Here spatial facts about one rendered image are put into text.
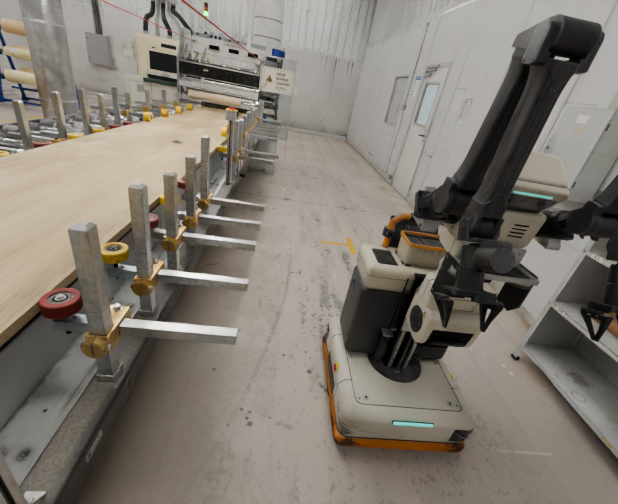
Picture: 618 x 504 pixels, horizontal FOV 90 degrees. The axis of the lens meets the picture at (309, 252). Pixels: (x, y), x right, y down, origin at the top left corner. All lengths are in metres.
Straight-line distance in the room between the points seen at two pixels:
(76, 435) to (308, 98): 11.32
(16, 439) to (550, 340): 2.79
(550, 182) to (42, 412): 1.46
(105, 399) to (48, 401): 0.19
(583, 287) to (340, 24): 10.56
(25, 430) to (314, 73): 11.36
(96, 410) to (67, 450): 0.09
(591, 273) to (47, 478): 2.62
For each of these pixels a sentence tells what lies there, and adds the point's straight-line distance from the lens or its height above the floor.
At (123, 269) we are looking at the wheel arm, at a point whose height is 0.84.
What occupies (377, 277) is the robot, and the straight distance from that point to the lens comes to 1.39.
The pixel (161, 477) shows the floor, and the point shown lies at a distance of 1.62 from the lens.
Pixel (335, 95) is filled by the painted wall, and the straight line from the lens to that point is 11.79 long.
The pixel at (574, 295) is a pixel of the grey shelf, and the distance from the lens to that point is 2.63.
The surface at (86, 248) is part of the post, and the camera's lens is 0.75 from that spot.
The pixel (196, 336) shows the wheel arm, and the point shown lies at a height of 0.84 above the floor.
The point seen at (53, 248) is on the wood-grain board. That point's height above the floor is 0.90.
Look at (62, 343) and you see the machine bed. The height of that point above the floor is 0.66.
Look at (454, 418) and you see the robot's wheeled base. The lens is 1.68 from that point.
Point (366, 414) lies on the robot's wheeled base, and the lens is 1.50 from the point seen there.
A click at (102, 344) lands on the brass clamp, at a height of 0.85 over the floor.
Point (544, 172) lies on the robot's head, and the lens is 1.10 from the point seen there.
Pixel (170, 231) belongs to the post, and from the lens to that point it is 1.25.
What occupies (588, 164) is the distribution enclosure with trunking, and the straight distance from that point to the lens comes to 2.89.
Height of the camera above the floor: 1.44
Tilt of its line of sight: 28 degrees down
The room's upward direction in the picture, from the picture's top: 11 degrees clockwise
